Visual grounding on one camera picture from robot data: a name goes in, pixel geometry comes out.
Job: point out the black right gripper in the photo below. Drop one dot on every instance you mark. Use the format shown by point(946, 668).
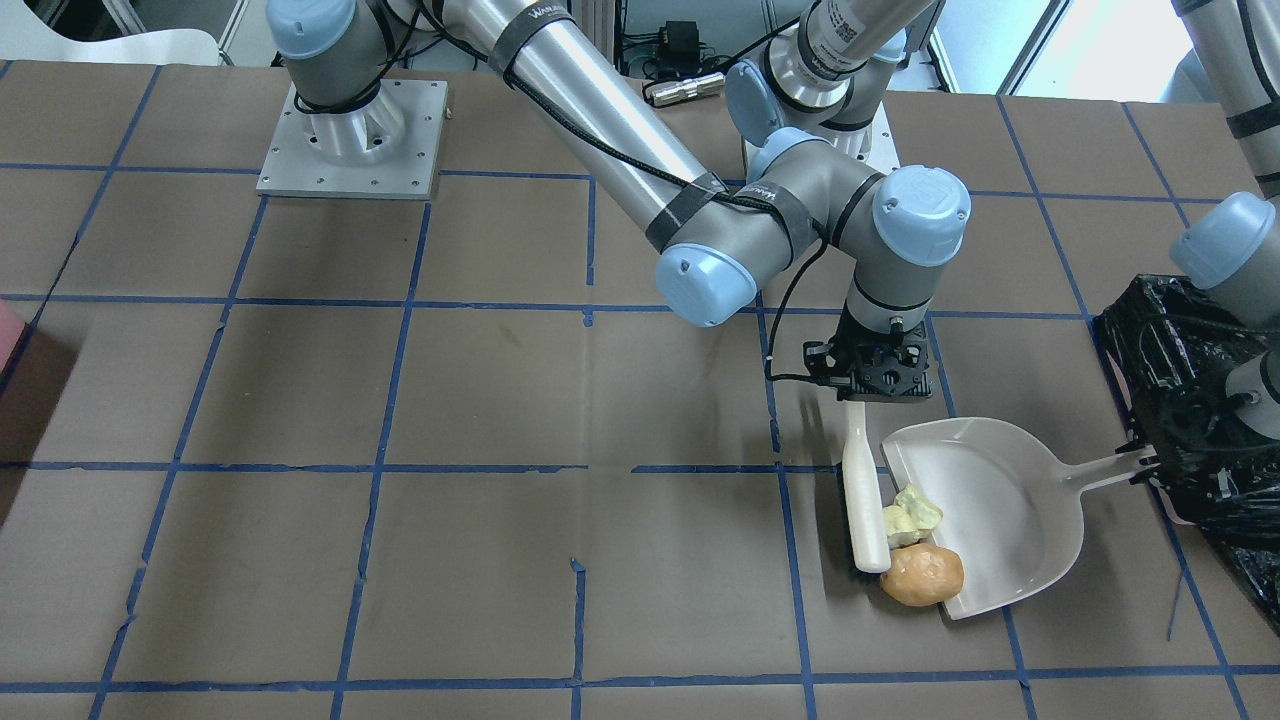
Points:
point(822, 357)

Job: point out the yellow sponge piece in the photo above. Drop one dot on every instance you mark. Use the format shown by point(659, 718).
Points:
point(924, 513)
point(901, 527)

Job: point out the white hand brush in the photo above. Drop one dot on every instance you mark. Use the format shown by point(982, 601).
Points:
point(864, 514)

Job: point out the white plastic dustpan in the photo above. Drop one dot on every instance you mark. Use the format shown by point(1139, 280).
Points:
point(1011, 510)

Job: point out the brown potato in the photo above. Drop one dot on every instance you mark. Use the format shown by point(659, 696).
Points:
point(922, 574)

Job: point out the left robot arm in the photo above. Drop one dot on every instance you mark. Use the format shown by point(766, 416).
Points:
point(1224, 156)

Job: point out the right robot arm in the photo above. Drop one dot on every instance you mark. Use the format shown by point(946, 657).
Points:
point(806, 190)

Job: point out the black trash bag bin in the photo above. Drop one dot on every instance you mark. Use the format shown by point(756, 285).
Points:
point(1173, 348)

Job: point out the pink plastic bin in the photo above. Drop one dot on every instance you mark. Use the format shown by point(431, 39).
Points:
point(14, 329)

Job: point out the silver metal connector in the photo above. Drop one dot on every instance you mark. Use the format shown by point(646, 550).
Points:
point(671, 92)

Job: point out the black power adapter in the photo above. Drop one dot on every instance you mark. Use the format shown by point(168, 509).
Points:
point(678, 41)

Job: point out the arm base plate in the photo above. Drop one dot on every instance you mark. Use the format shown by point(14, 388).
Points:
point(388, 150)
point(872, 145)

